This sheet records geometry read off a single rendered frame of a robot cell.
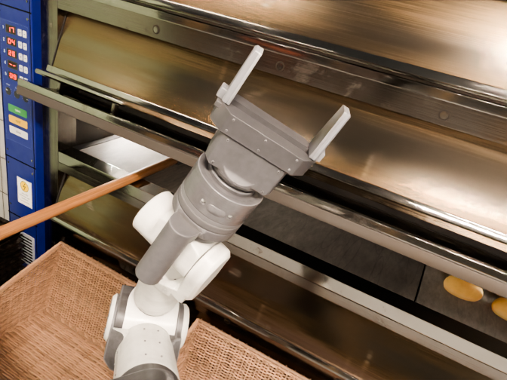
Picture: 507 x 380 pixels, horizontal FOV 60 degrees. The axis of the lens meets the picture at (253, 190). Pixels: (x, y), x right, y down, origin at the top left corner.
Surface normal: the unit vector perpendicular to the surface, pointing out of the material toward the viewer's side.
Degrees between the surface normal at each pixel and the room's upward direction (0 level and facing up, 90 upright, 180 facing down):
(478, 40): 70
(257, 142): 97
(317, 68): 90
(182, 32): 90
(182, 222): 24
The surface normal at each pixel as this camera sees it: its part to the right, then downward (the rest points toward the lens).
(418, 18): -0.37, 0.00
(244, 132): -0.11, 0.54
